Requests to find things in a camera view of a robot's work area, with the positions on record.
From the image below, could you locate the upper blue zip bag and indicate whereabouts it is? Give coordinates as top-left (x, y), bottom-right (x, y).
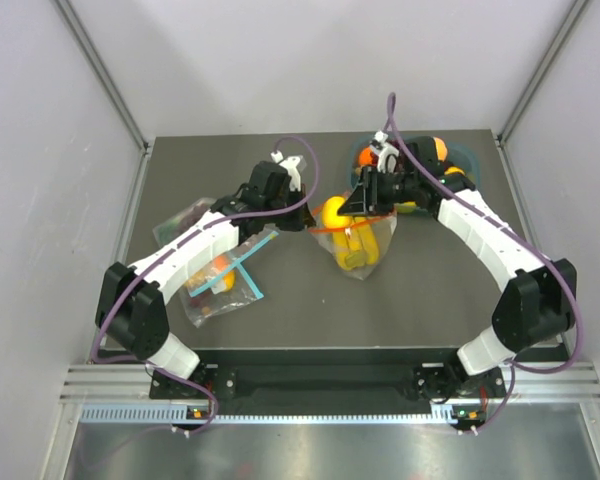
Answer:
top-left (153, 197), bottom-right (278, 275)

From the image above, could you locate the grey slotted cable duct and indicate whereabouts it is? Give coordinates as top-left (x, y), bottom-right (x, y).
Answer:
top-left (79, 403), bottom-right (479, 426)

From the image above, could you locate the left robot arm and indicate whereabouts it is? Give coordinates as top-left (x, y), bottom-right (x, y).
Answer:
top-left (95, 155), bottom-right (315, 397)

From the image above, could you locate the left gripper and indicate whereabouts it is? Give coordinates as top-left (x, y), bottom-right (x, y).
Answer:
top-left (263, 183), bottom-right (314, 231)

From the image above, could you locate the fake orange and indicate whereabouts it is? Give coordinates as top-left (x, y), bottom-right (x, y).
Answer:
top-left (357, 147), bottom-right (377, 167)

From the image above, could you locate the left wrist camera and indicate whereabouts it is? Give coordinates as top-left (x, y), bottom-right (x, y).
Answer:
top-left (270, 150), bottom-right (307, 192)

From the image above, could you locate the fake peach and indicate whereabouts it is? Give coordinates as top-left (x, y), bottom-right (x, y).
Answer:
top-left (433, 137), bottom-right (448, 162)

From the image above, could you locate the teal plastic fruit basket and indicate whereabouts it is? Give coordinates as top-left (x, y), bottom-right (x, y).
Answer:
top-left (352, 134), bottom-right (480, 216)

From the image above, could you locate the red zip bag with fruit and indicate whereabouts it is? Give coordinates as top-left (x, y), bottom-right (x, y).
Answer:
top-left (310, 196), bottom-right (397, 281)

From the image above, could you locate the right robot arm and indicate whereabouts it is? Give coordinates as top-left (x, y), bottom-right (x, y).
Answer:
top-left (338, 131), bottom-right (576, 396)

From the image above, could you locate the blue zip bag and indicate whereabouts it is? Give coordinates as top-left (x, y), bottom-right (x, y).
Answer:
top-left (153, 197), bottom-right (278, 275)
top-left (178, 254), bottom-right (264, 327)

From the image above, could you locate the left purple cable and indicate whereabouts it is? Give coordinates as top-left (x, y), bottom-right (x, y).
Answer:
top-left (77, 136), bottom-right (321, 469)

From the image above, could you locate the lower blue zip bag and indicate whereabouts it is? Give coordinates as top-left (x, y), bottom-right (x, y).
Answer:
top-left (178, 254), bottom-right (264, 327)

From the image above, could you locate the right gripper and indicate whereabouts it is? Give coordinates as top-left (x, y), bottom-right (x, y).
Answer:
top-left (341, 164), bottom-right (420, 217)

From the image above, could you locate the fake banana bunch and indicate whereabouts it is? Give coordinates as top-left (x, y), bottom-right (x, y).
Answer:
top-left (332, 217), bottom-right (380, 272)

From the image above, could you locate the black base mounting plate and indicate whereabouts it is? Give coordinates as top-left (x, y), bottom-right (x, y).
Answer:
top-left (92, 347), bottom-right (511, 401)

